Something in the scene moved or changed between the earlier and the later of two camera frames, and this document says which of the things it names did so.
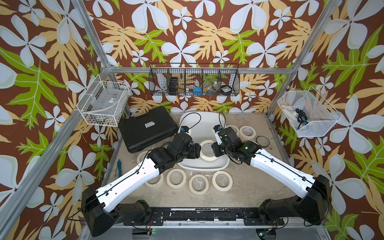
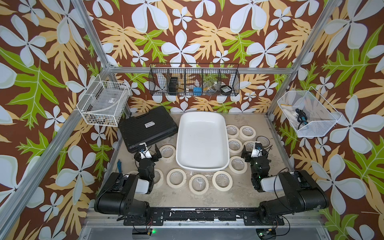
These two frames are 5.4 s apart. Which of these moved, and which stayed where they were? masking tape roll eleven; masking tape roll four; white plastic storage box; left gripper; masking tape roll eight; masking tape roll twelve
Moved: left gripper; masking tape roll eleven
Stayed: white plastic storage box; masking tape roll twelve; masking tape roll four; masking tape roll eight
